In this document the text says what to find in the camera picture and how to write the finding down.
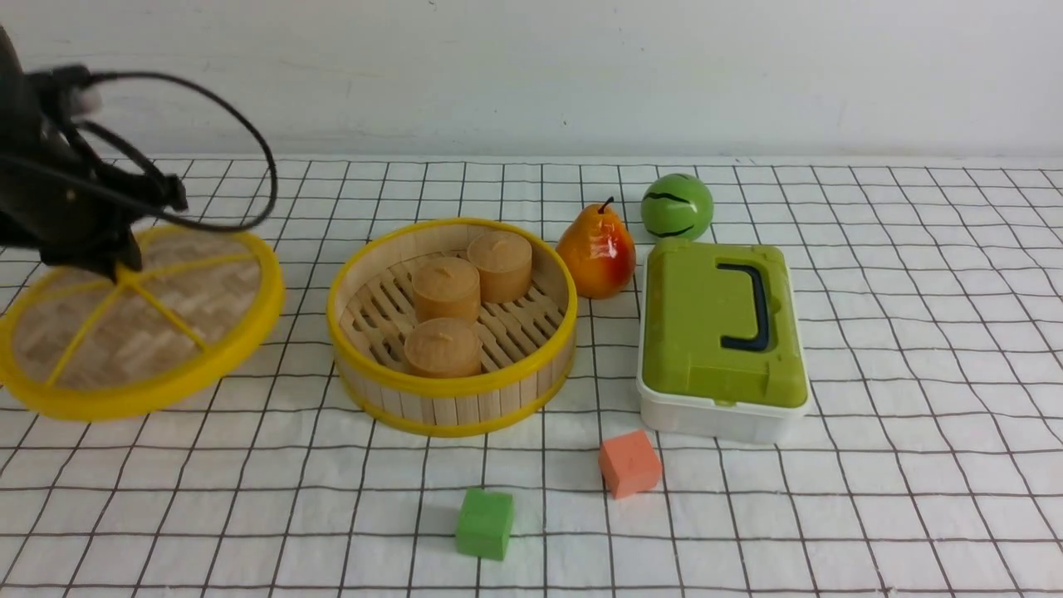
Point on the green lid white plastic box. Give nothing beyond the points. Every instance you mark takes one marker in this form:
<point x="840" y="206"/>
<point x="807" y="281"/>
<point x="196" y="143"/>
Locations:
<point x="720" y="354"/>

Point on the brown bun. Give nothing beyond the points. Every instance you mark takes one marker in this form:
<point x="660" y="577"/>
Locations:
<point x="444" y="348"/>
<point x="447" y="287"/>
<point x="504" y="263"/>

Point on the yellow woven steamer lid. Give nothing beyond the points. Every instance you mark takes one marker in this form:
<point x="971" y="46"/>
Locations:
<point x="77" y="346"/>

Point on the red yellow toy pear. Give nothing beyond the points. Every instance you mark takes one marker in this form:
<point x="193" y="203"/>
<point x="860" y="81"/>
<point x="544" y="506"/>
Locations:
<point x="598" y="251"/>

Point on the green foam cube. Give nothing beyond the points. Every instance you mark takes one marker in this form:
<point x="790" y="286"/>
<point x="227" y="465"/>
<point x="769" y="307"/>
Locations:
<point x="484" y="524"/>

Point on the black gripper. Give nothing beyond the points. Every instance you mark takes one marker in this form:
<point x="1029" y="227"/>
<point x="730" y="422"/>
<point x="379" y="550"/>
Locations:
<point x="71" y="189"/>

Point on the brown bun middle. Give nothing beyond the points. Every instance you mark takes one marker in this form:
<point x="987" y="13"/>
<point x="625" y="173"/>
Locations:
<point x="447" y="287"/>

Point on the brown bun back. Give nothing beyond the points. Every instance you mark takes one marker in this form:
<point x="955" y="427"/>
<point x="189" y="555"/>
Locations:
<point x="504" y="263"/>

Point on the orange foam cube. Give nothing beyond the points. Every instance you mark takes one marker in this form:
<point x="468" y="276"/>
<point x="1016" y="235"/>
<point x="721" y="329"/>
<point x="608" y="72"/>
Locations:
<point x="629" y="464"/>

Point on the bamboo steamer basket yellow rims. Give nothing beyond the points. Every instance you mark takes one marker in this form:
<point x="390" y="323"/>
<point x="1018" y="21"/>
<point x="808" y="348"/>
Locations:
<point x="528" y="346"/>

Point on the brown bun front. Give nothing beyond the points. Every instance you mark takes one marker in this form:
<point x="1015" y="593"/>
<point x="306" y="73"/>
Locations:
<point x="444" y="348"/>

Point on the green striped toy ball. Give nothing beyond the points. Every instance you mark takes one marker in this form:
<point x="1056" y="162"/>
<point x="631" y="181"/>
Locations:
<point x="677" y="205"/>

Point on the white black grid tablecloth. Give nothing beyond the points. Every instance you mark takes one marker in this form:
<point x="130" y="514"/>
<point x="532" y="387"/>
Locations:
<point x="928" y="465"/>

